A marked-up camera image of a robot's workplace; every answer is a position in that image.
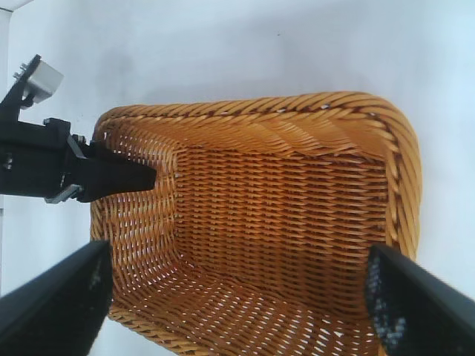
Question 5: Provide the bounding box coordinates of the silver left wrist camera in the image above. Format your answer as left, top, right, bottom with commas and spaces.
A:
13, 54, 65, 111

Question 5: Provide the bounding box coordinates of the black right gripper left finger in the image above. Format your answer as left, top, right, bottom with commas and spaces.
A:
0, 240, 114, 356

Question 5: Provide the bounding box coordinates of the woven wicker basket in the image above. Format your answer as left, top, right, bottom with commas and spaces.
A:
90, 90, 424, 356

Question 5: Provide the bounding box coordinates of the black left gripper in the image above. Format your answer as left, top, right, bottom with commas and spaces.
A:
0, 117, 157, 204

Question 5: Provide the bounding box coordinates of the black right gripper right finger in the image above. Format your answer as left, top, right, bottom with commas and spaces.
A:
364, 243, 475, 356

